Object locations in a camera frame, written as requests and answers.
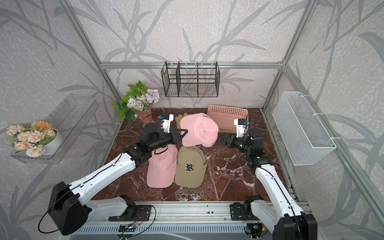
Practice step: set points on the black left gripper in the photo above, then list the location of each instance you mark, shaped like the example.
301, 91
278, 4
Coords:
178, 138

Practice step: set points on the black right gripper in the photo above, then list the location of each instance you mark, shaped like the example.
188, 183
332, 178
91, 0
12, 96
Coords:
230, 139

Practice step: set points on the pink baseball cap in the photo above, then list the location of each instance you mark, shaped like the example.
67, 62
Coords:
162, 167

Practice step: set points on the beige baseball cap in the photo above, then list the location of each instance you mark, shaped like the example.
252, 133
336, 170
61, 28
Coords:
191, 167

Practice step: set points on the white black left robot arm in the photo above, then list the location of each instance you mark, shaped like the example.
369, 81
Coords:
71, 205

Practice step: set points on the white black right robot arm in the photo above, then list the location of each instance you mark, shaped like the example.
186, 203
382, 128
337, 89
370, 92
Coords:
284, 219

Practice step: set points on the yellow white work gloves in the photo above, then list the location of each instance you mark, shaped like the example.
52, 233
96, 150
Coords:
179, 118

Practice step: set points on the pink plastic basket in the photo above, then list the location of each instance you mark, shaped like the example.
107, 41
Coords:
225, 117

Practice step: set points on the pink glass vase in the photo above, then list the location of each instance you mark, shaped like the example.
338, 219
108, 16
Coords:
145, 116

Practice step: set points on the green and lilac flower bouquet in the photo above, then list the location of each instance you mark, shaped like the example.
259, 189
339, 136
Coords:
138, 99

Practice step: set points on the white pot peach flowers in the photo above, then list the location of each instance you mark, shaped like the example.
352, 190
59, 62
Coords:
36, 140

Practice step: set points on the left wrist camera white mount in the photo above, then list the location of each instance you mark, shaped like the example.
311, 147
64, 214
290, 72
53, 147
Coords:
166, 122

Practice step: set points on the black wire wall basket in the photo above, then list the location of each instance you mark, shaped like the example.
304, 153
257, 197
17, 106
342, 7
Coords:
191, 80

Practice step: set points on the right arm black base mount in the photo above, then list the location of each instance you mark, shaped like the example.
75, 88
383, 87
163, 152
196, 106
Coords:
238, 213

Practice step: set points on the white mesh wall basket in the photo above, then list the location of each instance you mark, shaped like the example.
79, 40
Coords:
305, 137

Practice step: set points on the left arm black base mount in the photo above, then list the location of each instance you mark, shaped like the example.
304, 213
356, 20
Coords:
137, 213

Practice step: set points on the clear acrylic wall shelf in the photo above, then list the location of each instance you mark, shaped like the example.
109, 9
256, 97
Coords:
69, 119

